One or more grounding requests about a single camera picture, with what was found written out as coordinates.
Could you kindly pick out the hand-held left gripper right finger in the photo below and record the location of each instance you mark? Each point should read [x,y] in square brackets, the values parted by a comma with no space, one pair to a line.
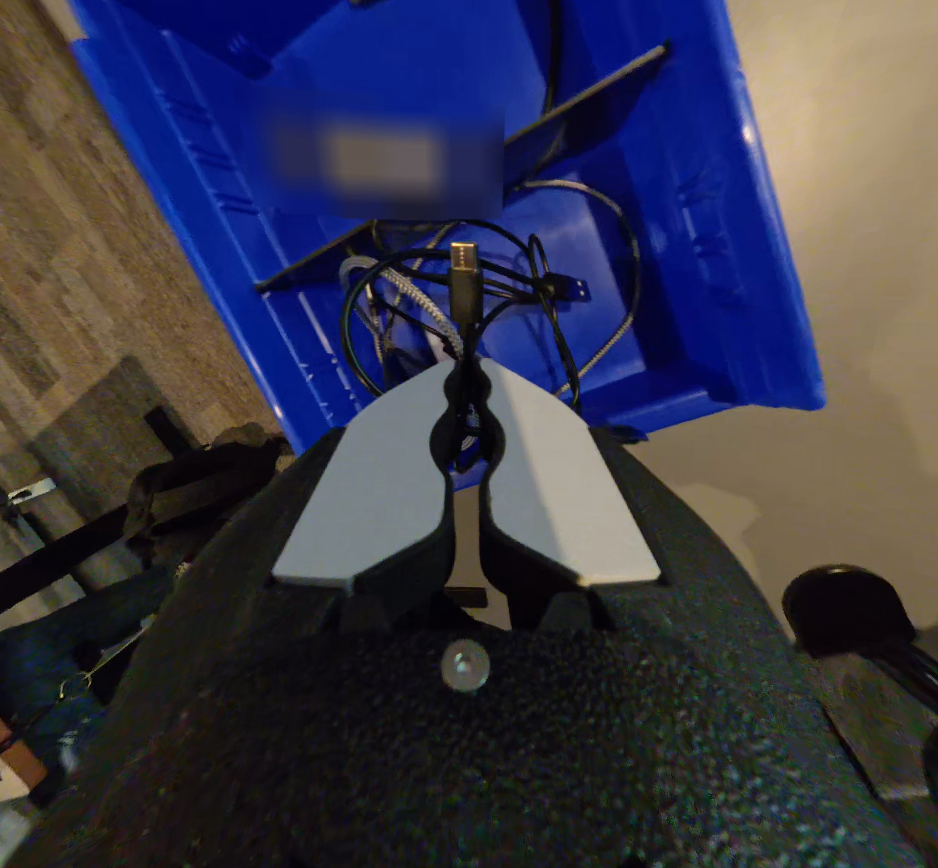
[564,494]

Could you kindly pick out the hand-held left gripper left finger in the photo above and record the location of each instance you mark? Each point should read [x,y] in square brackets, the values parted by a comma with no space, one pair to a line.
[366,494]

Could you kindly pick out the blue plastic bin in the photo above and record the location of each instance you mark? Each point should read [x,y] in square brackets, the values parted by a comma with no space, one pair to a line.
[696,260]

